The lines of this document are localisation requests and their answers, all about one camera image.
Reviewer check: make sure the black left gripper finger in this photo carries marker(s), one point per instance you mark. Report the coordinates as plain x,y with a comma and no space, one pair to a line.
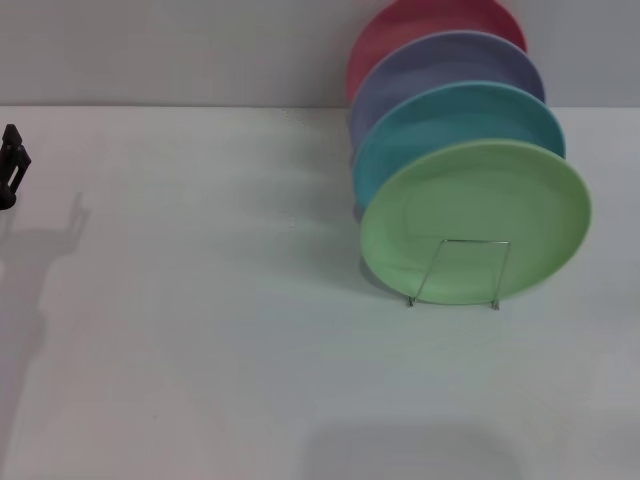
12,170

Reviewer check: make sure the green plate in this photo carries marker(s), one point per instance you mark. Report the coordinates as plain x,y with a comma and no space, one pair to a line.
475,225

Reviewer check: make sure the red plate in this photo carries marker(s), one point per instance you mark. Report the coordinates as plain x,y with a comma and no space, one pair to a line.
425,20

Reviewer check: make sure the teal blue plate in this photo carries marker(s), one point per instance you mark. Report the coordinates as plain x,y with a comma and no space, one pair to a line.
450,115

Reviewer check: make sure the purple plate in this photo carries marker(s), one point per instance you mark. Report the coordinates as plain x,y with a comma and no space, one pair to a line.
450,60

